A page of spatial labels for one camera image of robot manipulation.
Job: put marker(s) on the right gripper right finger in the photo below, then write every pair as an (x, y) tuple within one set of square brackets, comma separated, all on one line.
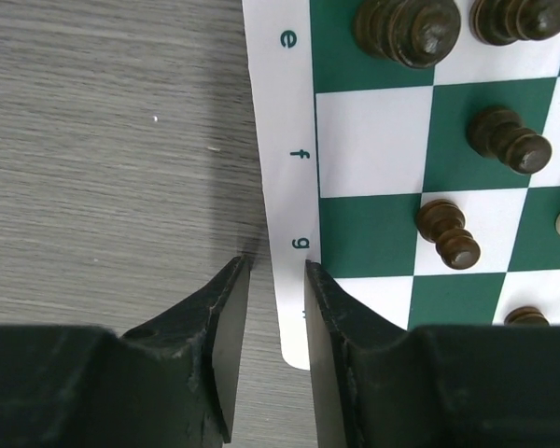
[(377, 385)]

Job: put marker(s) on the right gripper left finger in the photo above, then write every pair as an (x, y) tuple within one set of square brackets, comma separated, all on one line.
[(169, 382)]

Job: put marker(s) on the green white chess board mat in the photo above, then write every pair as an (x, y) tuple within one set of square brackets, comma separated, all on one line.
[(352, 146)]

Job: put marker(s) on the dark chess piece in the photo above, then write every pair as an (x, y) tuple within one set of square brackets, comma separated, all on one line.
[(503, 22), (526, 315), (414, 33)]

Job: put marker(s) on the dark chess pawn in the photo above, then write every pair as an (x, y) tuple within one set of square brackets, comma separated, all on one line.
[(442, 223), (498, 132)]

